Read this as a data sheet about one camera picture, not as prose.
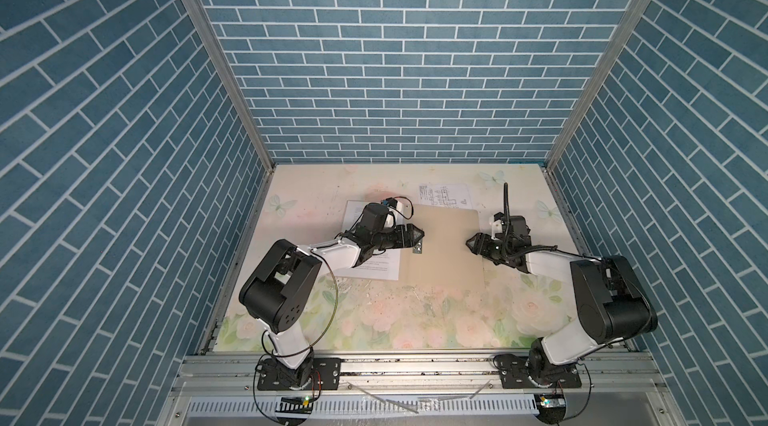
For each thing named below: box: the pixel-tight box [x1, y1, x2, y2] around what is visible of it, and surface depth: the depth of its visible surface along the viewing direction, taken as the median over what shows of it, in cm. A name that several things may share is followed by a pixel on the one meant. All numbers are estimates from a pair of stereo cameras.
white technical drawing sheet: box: [419, 183, 474, 209], surface depth 114 cm
